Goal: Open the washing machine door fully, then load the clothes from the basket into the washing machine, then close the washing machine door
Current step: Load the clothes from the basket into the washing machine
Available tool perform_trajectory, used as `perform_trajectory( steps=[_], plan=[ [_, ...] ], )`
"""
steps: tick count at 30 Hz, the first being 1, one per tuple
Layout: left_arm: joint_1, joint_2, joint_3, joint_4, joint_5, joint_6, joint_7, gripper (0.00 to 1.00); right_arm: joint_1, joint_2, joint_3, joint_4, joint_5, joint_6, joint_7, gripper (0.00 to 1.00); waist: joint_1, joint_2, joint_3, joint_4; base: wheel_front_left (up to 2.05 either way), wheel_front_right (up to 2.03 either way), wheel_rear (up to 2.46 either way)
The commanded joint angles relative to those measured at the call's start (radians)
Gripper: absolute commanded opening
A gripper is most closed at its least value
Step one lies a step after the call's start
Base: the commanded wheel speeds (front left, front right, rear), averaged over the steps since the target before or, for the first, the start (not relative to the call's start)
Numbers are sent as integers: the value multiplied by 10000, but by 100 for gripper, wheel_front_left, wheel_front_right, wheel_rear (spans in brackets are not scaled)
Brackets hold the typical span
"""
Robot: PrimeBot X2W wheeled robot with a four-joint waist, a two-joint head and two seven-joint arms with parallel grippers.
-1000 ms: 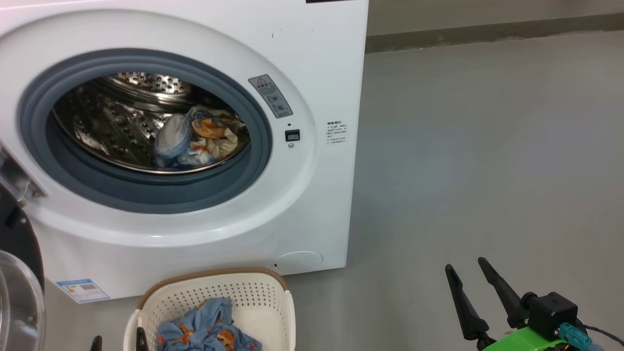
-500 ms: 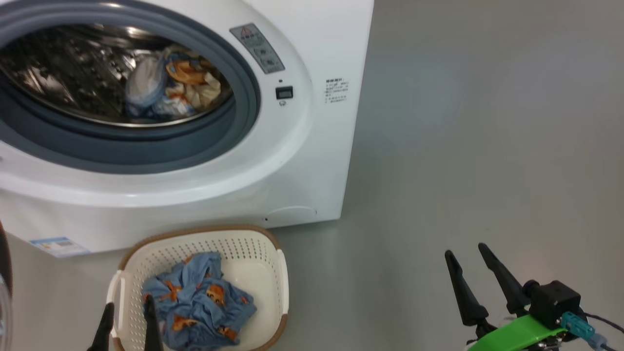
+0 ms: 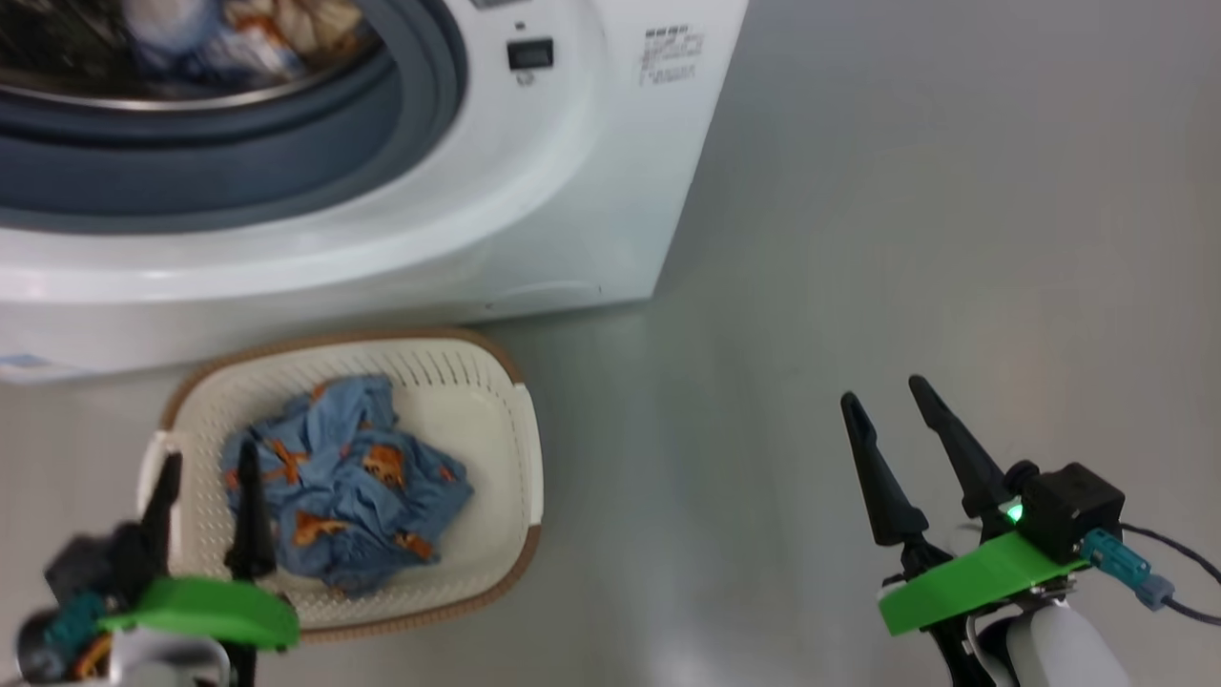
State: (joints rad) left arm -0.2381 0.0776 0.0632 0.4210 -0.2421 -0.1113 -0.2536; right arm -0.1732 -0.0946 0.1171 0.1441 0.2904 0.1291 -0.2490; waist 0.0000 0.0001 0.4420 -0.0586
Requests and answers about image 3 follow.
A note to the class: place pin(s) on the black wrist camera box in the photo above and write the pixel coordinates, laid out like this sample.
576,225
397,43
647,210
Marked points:
86,568
1073,506

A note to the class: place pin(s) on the white front-load washing machine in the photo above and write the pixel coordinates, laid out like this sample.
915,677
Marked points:
572,191

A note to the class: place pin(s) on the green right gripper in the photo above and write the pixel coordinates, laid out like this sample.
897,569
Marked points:
973,577

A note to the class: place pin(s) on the blue garment with orange print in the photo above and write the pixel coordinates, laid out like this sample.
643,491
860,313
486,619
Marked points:
362,496

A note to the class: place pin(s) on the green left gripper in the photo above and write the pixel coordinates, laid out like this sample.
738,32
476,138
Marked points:
210,611

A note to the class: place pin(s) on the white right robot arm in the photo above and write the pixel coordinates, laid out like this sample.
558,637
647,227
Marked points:
1059,649

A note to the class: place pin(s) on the cream garment with orange print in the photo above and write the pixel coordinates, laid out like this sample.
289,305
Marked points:
286,29

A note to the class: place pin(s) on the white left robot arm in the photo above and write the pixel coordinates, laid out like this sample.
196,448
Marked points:
162,663

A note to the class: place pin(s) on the cream perforated basket brown rim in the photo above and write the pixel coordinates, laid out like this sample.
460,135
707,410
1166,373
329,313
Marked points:
477,429

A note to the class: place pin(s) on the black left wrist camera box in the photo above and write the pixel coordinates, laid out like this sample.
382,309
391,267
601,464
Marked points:
86,568

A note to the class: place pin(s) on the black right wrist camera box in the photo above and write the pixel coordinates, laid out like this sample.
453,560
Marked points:
1073,506

